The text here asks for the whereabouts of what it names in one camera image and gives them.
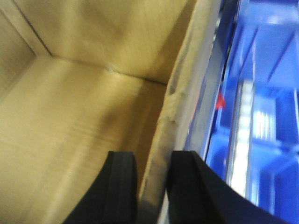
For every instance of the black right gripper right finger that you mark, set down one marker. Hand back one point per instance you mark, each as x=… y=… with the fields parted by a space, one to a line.
x=197 y=195

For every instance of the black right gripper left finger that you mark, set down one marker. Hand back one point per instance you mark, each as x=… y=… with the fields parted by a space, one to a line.
x=111 y=199

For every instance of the brown cardboard carton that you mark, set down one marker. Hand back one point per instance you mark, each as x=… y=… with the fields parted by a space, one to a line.
x=80 y=78

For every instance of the blue bin upper right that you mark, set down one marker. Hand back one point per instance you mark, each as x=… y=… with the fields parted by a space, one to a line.
x=263 y=47

